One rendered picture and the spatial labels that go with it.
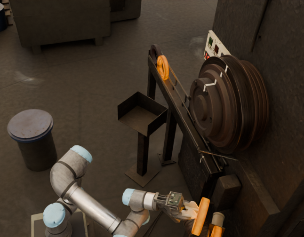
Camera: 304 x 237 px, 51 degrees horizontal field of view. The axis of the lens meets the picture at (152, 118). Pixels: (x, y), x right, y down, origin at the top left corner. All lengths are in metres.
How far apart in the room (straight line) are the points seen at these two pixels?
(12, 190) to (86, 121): 0.88
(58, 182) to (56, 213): 0.40
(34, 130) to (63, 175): 0.98
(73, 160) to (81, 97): 1.79
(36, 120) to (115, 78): 1.26
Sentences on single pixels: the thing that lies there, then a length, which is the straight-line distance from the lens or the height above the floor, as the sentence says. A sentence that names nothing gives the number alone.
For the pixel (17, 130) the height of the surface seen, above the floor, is 0.43.
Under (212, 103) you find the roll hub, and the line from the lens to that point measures 1.40.
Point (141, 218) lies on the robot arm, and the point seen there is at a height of 0.80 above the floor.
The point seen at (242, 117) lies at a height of 1.23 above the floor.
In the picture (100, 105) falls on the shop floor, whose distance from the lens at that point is 3.15.
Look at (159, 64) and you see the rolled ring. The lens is 2.52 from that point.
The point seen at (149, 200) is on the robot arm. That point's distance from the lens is 1.41.
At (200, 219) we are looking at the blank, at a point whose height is 0.97.
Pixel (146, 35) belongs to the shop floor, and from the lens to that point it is 4.20.
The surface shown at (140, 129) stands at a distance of 2.09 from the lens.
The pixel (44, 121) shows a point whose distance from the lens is 2.46.
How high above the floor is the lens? 2.13
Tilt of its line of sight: 45 degrees down
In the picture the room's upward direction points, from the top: 4 degrees clockwise
